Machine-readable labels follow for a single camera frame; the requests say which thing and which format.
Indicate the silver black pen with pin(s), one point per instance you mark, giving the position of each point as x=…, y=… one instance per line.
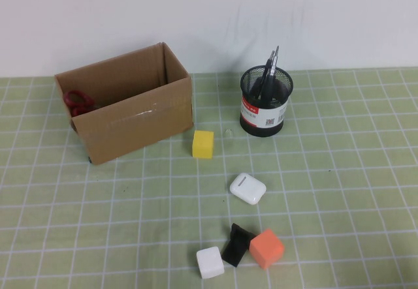
x=273, y=70

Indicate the yellow foam block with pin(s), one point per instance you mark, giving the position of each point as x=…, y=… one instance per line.
x=203, y=143

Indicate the black mesh pen holder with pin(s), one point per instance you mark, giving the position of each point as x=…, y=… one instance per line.
x=257, y=119

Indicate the white earbuds case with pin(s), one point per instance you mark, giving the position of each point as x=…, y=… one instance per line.
x=247, y=188

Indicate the brown cardboard box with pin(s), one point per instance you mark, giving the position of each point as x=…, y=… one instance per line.
x=130, y=129

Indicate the black wedge block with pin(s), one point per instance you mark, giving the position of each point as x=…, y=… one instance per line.
x=235, y=250

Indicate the orange foam block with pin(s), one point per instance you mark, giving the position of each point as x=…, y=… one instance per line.
x=267, y=248

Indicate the green checked tablecloth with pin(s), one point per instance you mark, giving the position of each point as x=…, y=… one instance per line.
x=326, y=188

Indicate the white foam block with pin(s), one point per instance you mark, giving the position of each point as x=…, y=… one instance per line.
x=210, y=263

